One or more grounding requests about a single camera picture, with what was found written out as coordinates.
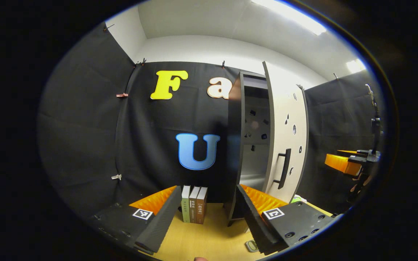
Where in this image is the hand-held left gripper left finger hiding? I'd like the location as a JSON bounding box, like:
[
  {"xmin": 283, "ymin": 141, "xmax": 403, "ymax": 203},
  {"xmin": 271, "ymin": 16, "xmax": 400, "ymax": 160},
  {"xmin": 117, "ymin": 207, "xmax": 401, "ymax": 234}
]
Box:
[{"xmin": 87, "ymin": 186, "xmax": 183, "ymax": 254}]

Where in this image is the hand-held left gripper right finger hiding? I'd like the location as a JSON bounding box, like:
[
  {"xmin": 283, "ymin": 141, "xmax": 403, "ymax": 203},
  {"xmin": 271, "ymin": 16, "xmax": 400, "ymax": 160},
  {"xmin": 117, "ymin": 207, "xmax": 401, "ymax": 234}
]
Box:
[{"xmin": 235, "ymin": 183, "xmax": 341, "ymax": 256}]

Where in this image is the beige cabinet door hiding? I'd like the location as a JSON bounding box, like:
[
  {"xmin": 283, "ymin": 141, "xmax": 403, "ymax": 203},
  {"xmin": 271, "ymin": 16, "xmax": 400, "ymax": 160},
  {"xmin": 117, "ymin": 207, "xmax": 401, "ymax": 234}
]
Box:
[{"xmin": 262, "ymin": 61, "xmax": 310, "ymax": 204}]

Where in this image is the grey cabinet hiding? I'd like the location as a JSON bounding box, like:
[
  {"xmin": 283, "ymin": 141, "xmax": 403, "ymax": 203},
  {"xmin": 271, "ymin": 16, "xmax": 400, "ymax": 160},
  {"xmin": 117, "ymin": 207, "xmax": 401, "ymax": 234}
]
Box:
[{"xmin": 224, "ymin": 71, "xmax": 278, "ymax": 227}]

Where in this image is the green book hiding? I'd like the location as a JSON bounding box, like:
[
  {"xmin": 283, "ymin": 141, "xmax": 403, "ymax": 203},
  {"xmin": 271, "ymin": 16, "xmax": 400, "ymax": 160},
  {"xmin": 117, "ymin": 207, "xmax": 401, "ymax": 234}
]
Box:
[{"xmin": 181, "ymin": 185, "xmax": 191, "ymax": 223}]

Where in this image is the grey book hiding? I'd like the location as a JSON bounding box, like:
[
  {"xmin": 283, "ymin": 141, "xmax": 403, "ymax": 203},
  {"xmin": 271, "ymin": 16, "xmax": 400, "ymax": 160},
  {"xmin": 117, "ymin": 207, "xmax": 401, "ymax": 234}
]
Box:
[{"xmin": 189, "ymin": 186, "xmax": 201, "ymax": 224}]

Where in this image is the brown book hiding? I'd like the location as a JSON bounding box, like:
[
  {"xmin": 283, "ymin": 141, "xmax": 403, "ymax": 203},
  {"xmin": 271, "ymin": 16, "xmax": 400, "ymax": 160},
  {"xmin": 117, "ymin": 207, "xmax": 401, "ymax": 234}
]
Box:
[{"xmin": 196, "ymin": 187, "xmax": 208, "ymax": 224}]

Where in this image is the small ceiling light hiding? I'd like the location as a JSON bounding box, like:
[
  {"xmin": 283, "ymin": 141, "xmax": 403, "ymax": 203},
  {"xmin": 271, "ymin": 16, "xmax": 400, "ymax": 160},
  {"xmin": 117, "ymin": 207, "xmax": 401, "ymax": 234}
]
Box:
[{"xmin": 346, "ymin": 59, "xmax": 367, "ymax": 74}]

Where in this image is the black backdrop cloth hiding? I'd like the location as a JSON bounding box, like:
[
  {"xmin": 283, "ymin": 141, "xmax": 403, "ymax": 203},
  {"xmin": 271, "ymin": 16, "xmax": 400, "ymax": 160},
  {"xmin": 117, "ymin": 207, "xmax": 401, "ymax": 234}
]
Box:
[{"xmin": 37, "ymin": 22, "xmax": 385, "ymax": 218}]

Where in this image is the long ceiling light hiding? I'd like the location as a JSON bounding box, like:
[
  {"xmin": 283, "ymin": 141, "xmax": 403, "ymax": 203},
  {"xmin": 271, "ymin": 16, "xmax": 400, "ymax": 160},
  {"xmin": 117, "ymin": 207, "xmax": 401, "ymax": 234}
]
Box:
[{"xmin": 251, "ymin": 0, "xmax": 327, "ymax": 36}]

